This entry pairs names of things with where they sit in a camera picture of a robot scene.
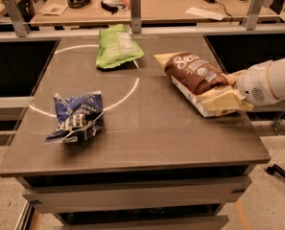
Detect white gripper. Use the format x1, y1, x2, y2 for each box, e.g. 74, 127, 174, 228
205, 60, 278, 111

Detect brown chip bag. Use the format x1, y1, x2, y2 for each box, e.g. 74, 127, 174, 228
154, 52, 238, 118

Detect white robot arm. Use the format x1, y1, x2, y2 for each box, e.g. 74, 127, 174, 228
202, 58, 285, 111

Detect green rice chip bag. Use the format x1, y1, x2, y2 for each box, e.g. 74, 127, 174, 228
96, 24, 144, 70

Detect blue chip bag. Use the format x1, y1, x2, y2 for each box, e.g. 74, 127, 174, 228
45, 91, 104, 143

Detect white paper sheet right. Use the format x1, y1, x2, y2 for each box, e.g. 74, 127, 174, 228
186, 7, 225, 21

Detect black stand leg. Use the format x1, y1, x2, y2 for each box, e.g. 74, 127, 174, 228
266, 164, 285, 179

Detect table drawer front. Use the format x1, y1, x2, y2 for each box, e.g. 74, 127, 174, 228
23, 176, 251, 213

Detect black sunglasses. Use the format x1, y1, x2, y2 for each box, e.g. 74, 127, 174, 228
101, 1, 126, 14

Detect wooden desk behind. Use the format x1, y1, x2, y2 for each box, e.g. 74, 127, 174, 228
29, 0, 281, 27

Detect white paper card left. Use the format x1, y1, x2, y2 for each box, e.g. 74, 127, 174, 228
40, 4, 67, 15

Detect metal bracket right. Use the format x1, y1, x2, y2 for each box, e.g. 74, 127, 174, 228
243, 0, 264, 31

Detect metal bracket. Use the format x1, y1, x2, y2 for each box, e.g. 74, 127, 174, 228
2, 0, 30, 37
131, 0, 142, 34
243, 0, 264, 31

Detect metal bracket middle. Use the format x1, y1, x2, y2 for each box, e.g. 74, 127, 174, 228
131, 0, 142, 34

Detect metal bracket left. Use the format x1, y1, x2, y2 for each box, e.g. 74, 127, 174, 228
2, 0, 30, 37

